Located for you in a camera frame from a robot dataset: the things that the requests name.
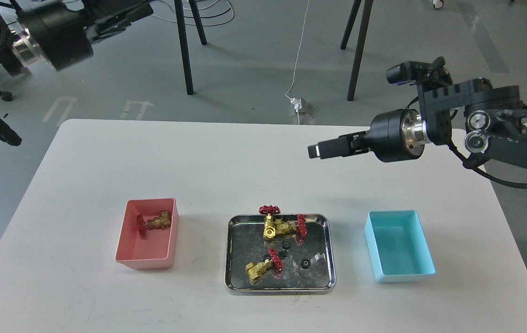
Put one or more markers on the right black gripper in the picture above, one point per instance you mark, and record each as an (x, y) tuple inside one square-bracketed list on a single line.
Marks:
[(388, 138)]

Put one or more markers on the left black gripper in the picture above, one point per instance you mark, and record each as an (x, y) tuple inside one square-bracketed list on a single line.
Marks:
[(64, 37)]

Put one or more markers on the brass valve red handle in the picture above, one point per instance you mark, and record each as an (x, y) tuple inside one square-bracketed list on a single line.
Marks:
[(161, 222), (298, 227), (271, 261), (269, 232)]

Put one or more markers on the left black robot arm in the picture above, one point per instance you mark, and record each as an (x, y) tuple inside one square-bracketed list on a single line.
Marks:
[(9, 28)]

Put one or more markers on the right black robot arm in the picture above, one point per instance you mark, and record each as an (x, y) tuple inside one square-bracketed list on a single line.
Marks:
[(476, 121)]

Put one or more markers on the black gear upper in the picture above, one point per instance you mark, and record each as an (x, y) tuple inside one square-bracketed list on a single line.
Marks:
[(285, 244)]

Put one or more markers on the black gear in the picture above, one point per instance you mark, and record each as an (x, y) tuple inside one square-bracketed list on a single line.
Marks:
[(285, 244), (282, 254), (305, 263)]

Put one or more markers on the blue plastic box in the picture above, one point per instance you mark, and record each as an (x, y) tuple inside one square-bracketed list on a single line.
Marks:
[(397, 247)]

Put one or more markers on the black gear right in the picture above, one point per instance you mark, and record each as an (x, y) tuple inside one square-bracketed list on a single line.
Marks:
[(305, 263)]

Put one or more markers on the black gear middle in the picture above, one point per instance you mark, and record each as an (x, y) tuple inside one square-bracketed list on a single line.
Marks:
[(282, 254)]

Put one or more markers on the pink plastic box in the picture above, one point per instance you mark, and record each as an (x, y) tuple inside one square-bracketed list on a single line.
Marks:
[(155, 251)]

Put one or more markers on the black stand leg left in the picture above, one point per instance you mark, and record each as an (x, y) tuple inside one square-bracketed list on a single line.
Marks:
[(182, 33)]

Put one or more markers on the black stand legs right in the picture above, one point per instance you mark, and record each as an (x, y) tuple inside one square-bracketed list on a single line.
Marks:
[(366, 7)]

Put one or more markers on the metal tray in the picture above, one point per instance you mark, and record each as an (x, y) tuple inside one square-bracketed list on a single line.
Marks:
[(245, 244)]

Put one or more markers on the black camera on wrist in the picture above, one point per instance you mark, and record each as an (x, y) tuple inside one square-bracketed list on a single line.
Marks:
[(432, 75)]

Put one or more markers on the brass valve upright red handle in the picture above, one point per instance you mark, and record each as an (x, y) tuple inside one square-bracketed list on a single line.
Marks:
[(269, 232)]

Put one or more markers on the brass valve front red handle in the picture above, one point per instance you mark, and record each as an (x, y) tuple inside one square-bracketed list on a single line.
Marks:
[(271, 261)]

